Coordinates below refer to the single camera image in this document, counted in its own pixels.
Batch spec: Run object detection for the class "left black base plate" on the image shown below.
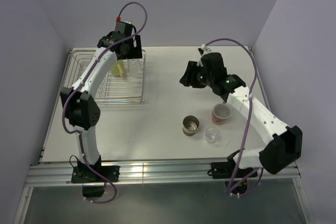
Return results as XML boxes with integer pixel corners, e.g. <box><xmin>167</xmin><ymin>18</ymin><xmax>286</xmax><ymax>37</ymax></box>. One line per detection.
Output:
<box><xmin>71</xmin><ymin>166</ymin><xmax>120</xmax><ymax>184</ymax></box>

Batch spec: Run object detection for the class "brown metal-lined cup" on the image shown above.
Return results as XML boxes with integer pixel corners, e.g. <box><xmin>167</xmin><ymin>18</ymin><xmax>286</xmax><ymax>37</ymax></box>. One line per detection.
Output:
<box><xmin>182</xmin><ymin>115</ymin><xmax>200</xmax><ymax>136</ymax></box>

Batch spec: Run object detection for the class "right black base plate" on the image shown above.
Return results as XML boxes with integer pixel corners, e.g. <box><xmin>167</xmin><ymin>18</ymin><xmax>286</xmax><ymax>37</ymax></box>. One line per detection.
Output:
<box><xmin>207</xmin><ymin>161</ymin><xmax>258</xmax><ymax>179</ymax></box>

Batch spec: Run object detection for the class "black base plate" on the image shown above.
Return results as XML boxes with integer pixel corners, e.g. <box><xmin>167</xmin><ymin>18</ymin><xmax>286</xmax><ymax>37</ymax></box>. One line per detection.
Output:
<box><xmin>207</xmin><ymin>161</ymin><xmax>258</xmax><ymax>179</ymax></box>
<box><xmin>71</xmin><ymin>166</ymin><xmax>120</xmax><ymax>184</ymax></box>

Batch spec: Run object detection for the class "pale yellow plastic mug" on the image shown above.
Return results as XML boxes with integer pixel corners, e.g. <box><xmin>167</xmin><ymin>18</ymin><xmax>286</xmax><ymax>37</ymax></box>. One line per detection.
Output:
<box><xmin>110</xmin><ymin>60</ymin><xmax>126</xmax><ymax>79</ymax></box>

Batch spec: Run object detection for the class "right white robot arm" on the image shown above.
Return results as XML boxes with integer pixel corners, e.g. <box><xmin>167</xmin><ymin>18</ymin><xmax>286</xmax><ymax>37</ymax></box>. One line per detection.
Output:
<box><xmin>180</xmin><ymin>52</ymin><xmax>303</xmax><ymax>177</ymax></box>

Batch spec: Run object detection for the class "small clear plastic glass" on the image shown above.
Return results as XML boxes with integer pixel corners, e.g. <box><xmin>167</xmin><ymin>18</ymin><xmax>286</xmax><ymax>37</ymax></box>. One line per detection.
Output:
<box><xmin>205</xmin><ymin>127</ymin><xmax>221</xmax><ymax>143</ymax></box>

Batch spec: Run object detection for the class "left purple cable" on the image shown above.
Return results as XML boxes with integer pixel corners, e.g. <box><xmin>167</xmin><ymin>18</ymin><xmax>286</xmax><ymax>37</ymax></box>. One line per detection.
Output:
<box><xmin>61</xmin><ymin>2</ymin><xmax>148</xmax><ymax>204</ymax></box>

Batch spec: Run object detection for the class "purple cable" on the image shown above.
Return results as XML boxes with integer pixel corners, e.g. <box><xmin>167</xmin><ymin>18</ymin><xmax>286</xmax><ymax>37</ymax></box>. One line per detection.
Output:
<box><xmin>61</xmin><ymin>2</ymin><xmax>148</xmax><ymax>204</ymax></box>
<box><xmin>204</xmin><ymin>38</ymin><xmax>264</xmax><ymax>196</ymax></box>

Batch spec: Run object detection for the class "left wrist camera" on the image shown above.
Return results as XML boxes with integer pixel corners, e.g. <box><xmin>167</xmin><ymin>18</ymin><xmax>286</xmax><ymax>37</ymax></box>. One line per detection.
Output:
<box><xmin>114</xmin><ymin>17</ymin><xmax>135</xmax><ymax>37</ymax></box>

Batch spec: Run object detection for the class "aluminium rail frame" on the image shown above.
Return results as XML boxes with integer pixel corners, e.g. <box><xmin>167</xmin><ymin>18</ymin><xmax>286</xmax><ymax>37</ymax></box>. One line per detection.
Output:
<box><xmin>25</xmin><ymin>46</ymin><xmax>299</xmax><ymax>187</ymax></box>

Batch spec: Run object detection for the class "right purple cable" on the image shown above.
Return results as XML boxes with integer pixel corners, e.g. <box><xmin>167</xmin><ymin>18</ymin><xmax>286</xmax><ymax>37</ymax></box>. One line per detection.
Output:
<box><xmin>204</xmin><ymin>38</ymin><xmax>264</xmax><ymax>196</ymax></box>

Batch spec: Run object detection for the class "pink patterned ceramic mug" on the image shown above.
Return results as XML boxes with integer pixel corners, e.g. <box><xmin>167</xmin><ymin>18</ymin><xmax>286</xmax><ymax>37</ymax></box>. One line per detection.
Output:
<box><xmin>212</xmin><ymin>103</ymin><xmax>230</xmax><ymax>125</ymax></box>

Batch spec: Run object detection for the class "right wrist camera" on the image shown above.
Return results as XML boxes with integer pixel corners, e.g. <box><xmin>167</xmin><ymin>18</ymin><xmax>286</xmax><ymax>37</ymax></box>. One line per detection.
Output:
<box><xmin>197</xmin><ymin>44</ymin><xmax>212</xmax><ymax>57</ymax></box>

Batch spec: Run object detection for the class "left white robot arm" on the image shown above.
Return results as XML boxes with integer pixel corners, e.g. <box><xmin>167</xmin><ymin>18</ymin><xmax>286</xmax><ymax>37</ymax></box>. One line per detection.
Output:
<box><xmin>60</xmin><ymin>31</ymin><xmax>142</xmax><ymax>182</ymax></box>

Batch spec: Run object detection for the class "large clear plastic tumbler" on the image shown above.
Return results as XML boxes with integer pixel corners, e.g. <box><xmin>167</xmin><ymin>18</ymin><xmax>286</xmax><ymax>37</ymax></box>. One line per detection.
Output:
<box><xmin>127</xmin><ymin>59</ymin><xmax>144</xmax><ymax>75</ymax></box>

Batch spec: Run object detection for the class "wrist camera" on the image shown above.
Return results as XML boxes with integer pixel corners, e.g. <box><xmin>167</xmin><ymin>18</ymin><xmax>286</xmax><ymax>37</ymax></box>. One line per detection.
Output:
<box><xmin>197</xmin><ymin>44</ymin><xmax>212</xmax><ymax>57</ymax></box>
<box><xmin>114</xmin><ymin>17</ymin><xmax>135</xmax><ymax>37</ymax></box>

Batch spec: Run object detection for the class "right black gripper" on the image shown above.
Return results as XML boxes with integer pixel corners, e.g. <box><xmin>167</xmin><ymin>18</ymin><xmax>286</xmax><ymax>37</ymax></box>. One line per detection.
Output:
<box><xmin>179</xmin><ymin>61</ymin><xmax>214</xmax><ymax>89</ymax></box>

